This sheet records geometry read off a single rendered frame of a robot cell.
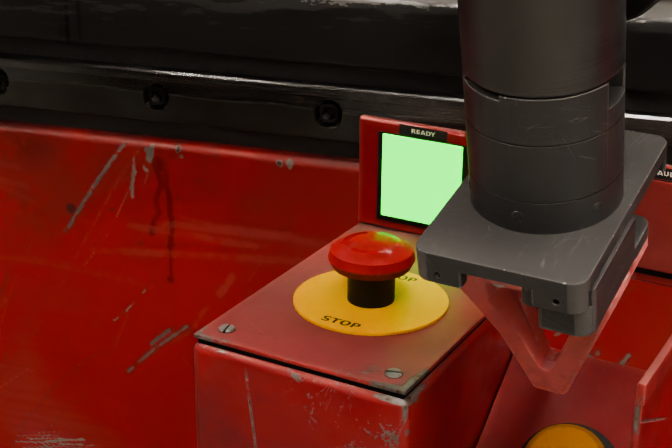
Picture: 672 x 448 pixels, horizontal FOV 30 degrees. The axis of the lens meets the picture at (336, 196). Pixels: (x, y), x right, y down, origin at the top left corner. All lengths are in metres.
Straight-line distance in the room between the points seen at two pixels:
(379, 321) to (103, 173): 0.37
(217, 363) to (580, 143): 0.20
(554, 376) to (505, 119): 0.14
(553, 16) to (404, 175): 0.25
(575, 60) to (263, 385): 0.21
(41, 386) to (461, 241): 0.58
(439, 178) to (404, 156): 0.02
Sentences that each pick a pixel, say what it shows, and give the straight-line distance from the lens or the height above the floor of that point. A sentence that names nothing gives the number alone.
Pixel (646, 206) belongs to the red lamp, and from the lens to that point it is 0.61.
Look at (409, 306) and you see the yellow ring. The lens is 0.58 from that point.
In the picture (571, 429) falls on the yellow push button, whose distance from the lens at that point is 0.58.
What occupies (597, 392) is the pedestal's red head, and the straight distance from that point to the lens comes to 0.60.
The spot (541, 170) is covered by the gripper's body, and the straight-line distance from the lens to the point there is 0.44.
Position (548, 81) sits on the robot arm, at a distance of 0.42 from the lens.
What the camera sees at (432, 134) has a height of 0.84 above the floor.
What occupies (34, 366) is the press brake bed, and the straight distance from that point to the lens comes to 0.98.
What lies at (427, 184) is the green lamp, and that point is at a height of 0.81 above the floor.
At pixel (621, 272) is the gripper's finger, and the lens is 0.47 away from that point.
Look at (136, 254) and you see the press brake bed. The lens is 0.89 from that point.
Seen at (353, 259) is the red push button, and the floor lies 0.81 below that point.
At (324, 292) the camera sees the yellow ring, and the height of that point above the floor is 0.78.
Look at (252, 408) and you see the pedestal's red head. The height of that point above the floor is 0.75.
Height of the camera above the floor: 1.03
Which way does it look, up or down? 20 degrees down
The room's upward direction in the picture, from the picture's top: 1 degrees clockwise
